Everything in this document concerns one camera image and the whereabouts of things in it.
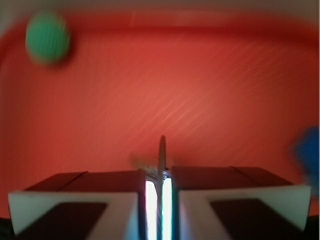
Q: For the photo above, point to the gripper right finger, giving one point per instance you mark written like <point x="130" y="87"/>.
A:
<point x="236" y="203"/>

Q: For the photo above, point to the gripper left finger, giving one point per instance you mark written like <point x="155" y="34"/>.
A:
<point x="81" y="206"/>

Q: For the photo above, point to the blue toy bottle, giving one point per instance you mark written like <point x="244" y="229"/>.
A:
<point x="307" y="152"/>

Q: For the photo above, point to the red plastic tray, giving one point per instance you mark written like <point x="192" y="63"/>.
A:
<point x="225" y="89"/>

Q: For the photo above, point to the green golf ball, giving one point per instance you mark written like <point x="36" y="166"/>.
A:
<point x="47" y="38"/>

